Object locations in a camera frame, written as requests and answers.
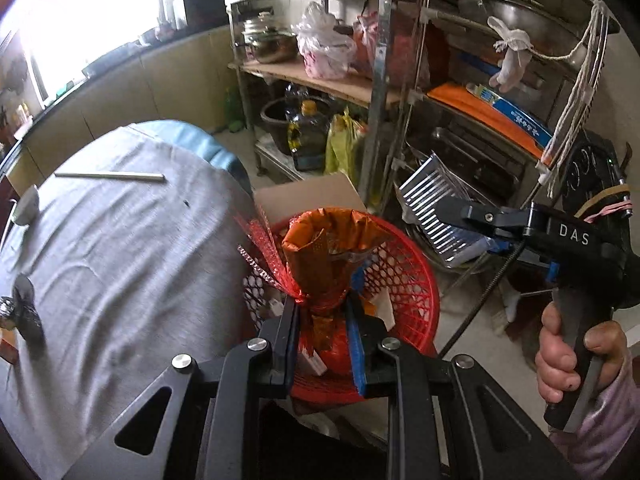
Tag orange foil snack bag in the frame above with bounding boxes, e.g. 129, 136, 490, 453
235, 207, 390, 376

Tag metal kitchen shelf rack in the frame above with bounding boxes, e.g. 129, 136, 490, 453
224, 0, 612, 271

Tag right hand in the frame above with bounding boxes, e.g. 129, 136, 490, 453
534, 301, 628, 406

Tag red plastic waste basket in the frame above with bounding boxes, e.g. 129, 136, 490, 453
241, 216, 439, 408

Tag metal dish rack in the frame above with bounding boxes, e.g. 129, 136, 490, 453
397, 153, 492, 269

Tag cardboard box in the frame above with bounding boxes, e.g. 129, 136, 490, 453
254, 172, 367, 226

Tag crumpled silver black bag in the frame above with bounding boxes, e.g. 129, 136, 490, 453
1, 274, 44, 348

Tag long wooden stick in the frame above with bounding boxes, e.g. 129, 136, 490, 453
54, 171, 166, 182

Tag white ceramic bowl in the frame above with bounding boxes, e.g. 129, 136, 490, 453
11, 185, 39, 226

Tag blue under cloth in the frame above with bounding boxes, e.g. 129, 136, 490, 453
130, 119, 253, 195

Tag yellow plastic bag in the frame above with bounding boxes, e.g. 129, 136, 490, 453
324, 107, 368, 188

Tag cooking oil bottle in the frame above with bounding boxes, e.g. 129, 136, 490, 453
288, 99, 329, 171

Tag white plastic bag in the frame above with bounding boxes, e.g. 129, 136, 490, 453
292, 2, 357, 80

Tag steel cooking pot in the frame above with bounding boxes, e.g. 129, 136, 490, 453
242, 12, 298, 64

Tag black microwave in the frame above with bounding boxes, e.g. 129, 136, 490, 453
172, 0, 228, 30

